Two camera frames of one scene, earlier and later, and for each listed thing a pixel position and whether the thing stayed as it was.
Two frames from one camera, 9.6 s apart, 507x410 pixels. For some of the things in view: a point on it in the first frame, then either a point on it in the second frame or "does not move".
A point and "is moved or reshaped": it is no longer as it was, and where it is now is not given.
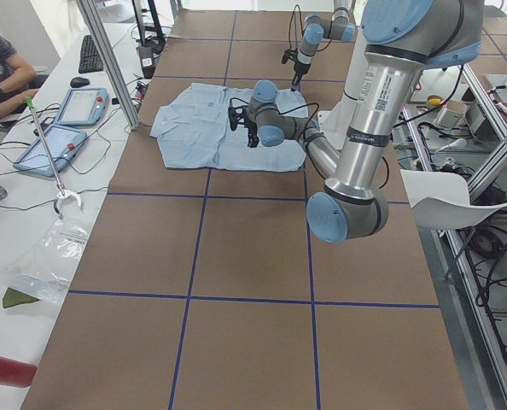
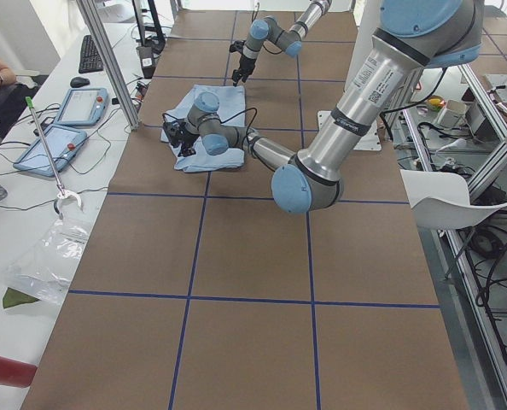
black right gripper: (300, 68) to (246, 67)
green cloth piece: (13, 297) does not move
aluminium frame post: (96, 25) does not move
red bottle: (5, 371) does not move
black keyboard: (90, 60) does not move
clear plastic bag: (45, 270) does not move
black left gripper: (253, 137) to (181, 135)
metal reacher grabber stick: (61, 193) does not move
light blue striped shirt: (193, 131) is moved or reshaped
